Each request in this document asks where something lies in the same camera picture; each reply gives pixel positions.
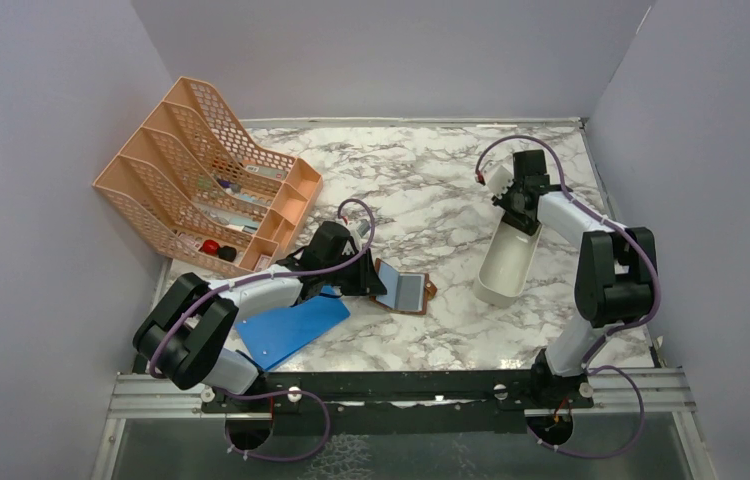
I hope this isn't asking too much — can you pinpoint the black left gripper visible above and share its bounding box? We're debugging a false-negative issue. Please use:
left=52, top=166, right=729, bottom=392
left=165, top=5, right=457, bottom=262
left=323, top=247, right=388, bottom=296

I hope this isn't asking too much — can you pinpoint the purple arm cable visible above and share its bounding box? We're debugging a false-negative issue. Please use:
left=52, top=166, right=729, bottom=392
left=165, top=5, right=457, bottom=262
left=148, top=198, right=377, bottom=465
left=474, top=135, right=662, bottom=460

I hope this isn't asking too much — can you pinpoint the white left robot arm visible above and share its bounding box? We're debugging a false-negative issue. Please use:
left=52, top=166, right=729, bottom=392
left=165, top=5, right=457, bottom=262
left=132, top=221, right=387, bottom=411

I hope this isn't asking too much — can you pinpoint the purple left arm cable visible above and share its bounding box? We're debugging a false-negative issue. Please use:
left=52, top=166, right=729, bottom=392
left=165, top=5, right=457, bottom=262
left=148, top=198, right=377, bottom=465

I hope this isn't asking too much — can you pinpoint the peach plastic file organizer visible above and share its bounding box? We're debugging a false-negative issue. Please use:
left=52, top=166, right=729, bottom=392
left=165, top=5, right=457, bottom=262
left=92, top=77, right=323, bottom=277

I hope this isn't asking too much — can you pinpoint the brown leather card holder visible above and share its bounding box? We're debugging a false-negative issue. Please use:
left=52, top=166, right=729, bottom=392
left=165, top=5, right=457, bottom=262
left=369, top=259, right=438, bottom=315

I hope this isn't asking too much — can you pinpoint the black round item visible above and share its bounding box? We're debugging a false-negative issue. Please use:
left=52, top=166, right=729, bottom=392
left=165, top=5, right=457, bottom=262
left=216, top=246, right=238, bottom=263

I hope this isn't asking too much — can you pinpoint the cream oval plastic tray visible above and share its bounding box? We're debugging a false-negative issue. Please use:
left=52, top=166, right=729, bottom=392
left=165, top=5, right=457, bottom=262
left=472, top=162, right=543, bottom=309

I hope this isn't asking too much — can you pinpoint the red round item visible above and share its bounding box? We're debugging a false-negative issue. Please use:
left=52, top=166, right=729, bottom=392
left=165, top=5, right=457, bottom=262
left=199, top=239, right=220, bottom=256

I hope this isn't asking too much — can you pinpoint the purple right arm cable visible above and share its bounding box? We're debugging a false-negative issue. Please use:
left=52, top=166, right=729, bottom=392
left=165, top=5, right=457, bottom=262
left=474, top=135, right=662, bottom=460

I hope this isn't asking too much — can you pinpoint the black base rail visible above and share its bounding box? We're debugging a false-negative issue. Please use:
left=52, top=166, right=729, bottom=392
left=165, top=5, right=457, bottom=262
left=201, top=370, right=594, bottom=436

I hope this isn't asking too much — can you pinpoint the blue plastic board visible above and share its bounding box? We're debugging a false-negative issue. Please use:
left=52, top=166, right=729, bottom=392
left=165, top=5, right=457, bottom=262
left=235, top=287, right=350, bottom=371

